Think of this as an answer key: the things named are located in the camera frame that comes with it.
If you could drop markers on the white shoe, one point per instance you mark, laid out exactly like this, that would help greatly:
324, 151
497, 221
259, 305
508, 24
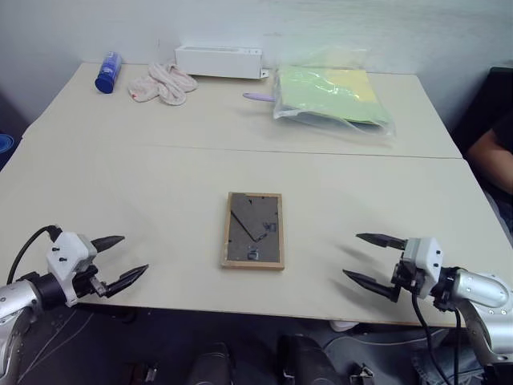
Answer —
341, 325

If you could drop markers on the small black metal bracket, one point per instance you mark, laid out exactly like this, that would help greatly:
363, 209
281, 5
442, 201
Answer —
361, 375
147, 374

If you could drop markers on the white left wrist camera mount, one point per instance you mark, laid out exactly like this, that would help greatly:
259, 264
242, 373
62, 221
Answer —
68, 248

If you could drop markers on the dark rounded shape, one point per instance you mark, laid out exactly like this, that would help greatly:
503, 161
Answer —
212, 365
306, 361

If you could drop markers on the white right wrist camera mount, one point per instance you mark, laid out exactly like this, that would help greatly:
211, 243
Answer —
422, 256

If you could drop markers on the blue rounded object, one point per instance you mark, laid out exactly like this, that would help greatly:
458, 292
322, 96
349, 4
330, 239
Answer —
5, 152

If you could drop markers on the black chair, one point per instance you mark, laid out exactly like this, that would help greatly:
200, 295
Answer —
497, 92

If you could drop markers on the blue plastic bottle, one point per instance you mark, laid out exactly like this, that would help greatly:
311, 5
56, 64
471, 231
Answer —
108, 74

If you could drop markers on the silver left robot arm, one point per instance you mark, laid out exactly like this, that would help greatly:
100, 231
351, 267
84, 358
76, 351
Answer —
16, 294

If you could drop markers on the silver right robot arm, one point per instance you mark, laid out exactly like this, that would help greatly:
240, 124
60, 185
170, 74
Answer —
481, 288

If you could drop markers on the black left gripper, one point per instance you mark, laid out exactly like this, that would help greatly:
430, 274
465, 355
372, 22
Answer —
86, 280

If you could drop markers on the clear bag of green sheets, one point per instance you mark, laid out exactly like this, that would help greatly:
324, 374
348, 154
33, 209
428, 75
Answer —
328, 94

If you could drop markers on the pink white striped cloth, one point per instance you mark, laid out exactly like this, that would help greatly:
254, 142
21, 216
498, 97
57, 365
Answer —
168, 86

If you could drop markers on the person in dark shirt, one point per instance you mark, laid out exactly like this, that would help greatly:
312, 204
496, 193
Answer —
493, 148

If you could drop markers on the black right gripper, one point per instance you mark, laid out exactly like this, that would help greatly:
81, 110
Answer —
409, 278

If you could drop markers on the wooden picture frame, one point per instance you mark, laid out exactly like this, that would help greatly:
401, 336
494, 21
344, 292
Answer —
253, 232

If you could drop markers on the white rectangular box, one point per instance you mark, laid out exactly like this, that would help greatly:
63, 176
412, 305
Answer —
218, 62

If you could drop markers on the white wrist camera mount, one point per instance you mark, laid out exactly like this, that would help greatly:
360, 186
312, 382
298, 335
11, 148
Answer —
68, 248
422, 256

